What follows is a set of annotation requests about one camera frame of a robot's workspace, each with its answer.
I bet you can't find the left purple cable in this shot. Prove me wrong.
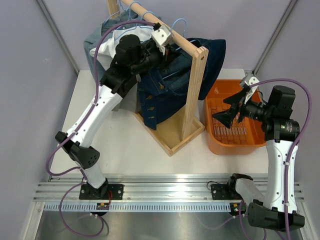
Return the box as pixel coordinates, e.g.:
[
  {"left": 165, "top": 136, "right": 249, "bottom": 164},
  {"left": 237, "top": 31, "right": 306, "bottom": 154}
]
[{"left": 46, "top": 20, "right": 158, "bottom": 238}]

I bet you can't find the blue wire hanger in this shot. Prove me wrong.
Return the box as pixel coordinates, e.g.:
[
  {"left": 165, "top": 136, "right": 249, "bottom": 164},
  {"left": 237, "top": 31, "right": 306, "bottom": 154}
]
[{"left": 166, "top": 17, "right": 188, "bottom": 52}]

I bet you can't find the purple cable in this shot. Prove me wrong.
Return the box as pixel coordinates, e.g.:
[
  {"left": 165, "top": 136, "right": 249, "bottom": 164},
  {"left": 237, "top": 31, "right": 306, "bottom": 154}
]
[
  {"left": 199, "top": 78, "right": 313, "bottom": 240},
  {"left": 46, "top": 20, "right": 158, "bottom": 238}
]

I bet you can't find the white shirt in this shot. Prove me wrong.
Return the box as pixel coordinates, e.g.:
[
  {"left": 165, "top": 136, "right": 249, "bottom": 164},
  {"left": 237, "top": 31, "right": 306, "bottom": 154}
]
[{"left": 83, "top": 26, "right": 154, "bottom": 71}]

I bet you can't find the light blue denim garment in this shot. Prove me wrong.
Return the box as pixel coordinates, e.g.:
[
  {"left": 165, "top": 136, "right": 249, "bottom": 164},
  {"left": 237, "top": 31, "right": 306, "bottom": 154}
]
[{"left": 83, "top": 12, "right": 153, "bottom": 80}]

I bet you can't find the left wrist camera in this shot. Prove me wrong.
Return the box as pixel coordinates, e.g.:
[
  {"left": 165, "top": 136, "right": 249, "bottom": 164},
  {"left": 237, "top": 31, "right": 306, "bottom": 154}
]
[{"left": 151, "top": 25, "right": 173, "bottom": 47}]

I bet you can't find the wooden clothes rack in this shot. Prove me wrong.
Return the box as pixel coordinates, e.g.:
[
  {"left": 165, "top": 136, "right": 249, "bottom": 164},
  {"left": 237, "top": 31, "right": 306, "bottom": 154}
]
[{"left": 106, "top": 0, "right": 210, "bottom": 158}]

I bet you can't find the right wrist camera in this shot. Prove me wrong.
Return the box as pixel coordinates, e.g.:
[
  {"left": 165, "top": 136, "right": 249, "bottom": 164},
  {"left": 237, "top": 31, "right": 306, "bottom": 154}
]
[{"left": 240, "top": 75, "right": 260, "bottom": 104}]

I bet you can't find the orange plastic basket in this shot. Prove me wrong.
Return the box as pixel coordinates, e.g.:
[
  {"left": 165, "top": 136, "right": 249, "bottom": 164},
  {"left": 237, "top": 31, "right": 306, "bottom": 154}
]
[{"left": 204, "top": 79, "right": 268, "bottom": 156}]

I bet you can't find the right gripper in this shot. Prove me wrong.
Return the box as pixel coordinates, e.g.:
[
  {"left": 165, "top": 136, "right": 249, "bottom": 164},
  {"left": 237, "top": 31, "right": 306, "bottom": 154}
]
[{"left": 212, "top": 89, "right": 274, "bottom": 129}]

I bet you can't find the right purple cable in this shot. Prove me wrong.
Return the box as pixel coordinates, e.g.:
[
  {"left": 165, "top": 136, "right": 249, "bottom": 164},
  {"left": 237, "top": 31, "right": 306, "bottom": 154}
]
[{"left": 199, "top": 78, "right": 313, "bottom": 240}]

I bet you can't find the dark blue denim skirt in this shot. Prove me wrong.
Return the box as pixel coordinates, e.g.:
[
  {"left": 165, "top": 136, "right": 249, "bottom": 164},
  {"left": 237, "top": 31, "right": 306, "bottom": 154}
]
[{"left": 137, "top": 38, "right": 227, "bottom": 130}]

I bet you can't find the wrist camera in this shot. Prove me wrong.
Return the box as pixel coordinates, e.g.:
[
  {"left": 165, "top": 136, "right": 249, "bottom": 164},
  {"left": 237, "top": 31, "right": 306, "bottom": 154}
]
[
  {"left": 240, "top": 75, "right": 260, "bottom": 104},
  {"left": 151, "top": 25, "right": 173, "bottom": 47}
]

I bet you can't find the aluminium rail base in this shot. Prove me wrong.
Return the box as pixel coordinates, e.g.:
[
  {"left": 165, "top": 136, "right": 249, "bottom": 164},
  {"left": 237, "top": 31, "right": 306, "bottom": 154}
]
[{"left": 33, "top": 173, "right": 306, "bottom": 213}]

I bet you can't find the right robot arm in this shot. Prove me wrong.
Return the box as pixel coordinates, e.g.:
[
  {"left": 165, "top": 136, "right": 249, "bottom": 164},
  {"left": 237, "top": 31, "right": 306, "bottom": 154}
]
[{"left": 212, "top": 85, "right": 305, "bottom": 232}]

